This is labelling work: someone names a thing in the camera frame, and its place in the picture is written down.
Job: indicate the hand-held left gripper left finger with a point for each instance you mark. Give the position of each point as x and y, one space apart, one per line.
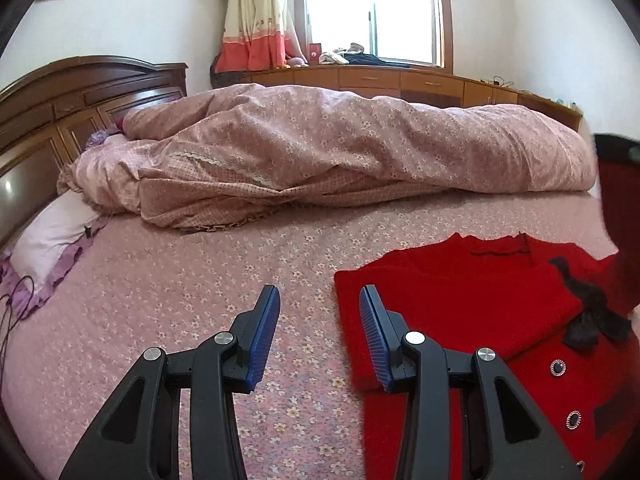
265 340

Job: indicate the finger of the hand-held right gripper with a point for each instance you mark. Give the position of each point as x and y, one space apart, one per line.
620 147

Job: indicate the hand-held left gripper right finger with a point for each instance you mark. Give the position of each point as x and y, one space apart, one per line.
375 345

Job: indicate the red knitted sweater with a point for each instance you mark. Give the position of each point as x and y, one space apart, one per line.
450 285

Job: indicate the pink floral bed sheet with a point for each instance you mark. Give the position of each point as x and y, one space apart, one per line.
175 285

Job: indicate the pink floral quilt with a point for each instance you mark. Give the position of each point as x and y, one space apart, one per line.
350 145

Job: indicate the lilac ruffled pillow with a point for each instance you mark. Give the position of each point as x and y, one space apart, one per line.
45 245

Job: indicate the wooden window cabinet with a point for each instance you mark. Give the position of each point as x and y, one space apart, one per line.
380 77

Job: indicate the purple cloth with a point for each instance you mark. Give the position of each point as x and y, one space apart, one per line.
105 135

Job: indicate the purple plush item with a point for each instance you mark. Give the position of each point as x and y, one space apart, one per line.
298 61

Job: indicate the white cloth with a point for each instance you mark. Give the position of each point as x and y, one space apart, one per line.
335 57

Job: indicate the small red box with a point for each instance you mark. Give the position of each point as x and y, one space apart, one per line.
314 53

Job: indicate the wooden framed window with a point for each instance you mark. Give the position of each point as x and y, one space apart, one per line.
350 5

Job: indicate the brown wooden headboard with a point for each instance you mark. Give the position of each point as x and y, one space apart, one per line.
50 105

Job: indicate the cream and orange curtain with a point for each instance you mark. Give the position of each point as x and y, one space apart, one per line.
255 20

